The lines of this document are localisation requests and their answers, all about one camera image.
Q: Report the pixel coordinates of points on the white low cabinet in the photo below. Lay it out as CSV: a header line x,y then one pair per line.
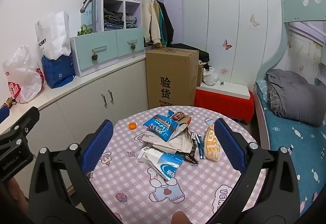
x,y
84,101

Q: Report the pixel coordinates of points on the thin blue white wrapper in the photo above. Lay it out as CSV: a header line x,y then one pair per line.
x,y
201,147

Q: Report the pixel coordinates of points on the teal drawer unit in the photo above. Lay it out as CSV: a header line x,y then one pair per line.
x,y
107,46

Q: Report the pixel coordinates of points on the beige paper bag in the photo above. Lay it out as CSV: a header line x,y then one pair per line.
x,y
178,143

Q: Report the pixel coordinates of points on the green hanging garment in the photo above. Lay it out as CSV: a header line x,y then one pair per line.
x,y
161,25

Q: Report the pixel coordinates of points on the pale teal paper bag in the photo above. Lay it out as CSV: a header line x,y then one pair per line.
x,y
87,18

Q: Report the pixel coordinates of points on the small white plastic bag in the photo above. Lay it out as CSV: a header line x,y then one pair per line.
x,y
211,77

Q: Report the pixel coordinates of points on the small brown packet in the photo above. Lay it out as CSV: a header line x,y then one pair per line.
x,y
9,103

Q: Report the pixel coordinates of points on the small cardboard box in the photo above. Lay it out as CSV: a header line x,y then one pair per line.
x,y
200,73

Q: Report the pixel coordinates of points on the white plastic bag red print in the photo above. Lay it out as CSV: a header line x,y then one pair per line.
x,y
23,73

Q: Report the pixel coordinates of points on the black hanging jacket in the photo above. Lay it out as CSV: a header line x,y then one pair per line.
x,y
168,22

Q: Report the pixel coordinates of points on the large blue snack packet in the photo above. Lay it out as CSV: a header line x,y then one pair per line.
x,y
159,128

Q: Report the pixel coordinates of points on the dark brown wrapper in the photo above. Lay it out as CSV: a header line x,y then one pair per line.
x,y
192,150

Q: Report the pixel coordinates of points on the cream hanging jacket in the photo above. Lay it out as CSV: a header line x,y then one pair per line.
x,y
150,20

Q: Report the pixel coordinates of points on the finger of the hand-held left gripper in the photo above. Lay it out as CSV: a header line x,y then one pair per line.
x,y
3,114
25,122

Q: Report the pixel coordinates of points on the blue bag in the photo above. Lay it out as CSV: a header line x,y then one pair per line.
x,y
57,71

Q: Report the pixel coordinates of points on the faint pink butterfly sticker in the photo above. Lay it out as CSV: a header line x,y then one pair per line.
x,y
223,71

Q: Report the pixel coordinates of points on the orange yellow snack packet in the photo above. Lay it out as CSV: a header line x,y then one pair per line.
x,y
212,146

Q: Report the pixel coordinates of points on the pale butterfly sticker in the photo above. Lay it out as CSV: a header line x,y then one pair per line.
x,y
254,20

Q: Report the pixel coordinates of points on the red snack packet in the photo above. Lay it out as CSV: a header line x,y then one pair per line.
x,y
181,117

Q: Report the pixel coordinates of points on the blue candy print bedsheet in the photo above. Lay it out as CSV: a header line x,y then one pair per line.
x,y
293,152

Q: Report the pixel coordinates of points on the white and blue packet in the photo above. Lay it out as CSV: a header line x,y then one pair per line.
x,y
165,164

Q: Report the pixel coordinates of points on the orange bottle cap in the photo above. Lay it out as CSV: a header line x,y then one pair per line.
x,y
132,125

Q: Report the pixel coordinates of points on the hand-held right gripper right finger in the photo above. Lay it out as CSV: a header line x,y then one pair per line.
x,y
229,145

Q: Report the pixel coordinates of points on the tall cardboard box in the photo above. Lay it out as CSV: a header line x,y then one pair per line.
x,y
168,73

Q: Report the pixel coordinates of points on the dark folded clothes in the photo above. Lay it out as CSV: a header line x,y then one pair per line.
x,y
113,18

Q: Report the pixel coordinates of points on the grey checked cloth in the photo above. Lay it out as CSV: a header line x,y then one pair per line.
x,y
273,99

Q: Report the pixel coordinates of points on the person's right hand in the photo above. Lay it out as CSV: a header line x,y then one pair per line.
x,y
180,218

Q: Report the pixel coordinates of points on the grey pillow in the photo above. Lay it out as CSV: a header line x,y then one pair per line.
x,y
298,96

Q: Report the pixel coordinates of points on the person's left hand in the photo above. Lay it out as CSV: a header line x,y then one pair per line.
x,y
18,194

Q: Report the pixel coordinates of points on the white wardrobe doors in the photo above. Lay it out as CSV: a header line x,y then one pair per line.
x,y
229,4

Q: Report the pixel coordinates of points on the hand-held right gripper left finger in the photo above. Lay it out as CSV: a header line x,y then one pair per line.
x,y
99,143

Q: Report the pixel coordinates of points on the red storage bench white lid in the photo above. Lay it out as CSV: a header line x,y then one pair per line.
x,y
224,104

